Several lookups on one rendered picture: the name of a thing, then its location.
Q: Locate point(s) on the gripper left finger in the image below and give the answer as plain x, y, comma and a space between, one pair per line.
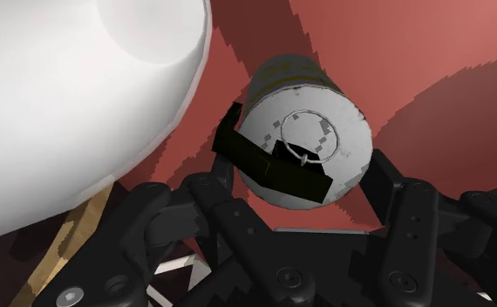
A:
104, 263

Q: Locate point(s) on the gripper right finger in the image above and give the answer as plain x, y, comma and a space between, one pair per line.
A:
410, 238

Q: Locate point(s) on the grey can with yellow bands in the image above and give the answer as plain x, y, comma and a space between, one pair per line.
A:
342, 127

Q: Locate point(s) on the light wooden board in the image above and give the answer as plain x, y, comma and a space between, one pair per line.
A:
76, 231

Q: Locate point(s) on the large white round object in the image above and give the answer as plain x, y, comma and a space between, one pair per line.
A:
61, 106

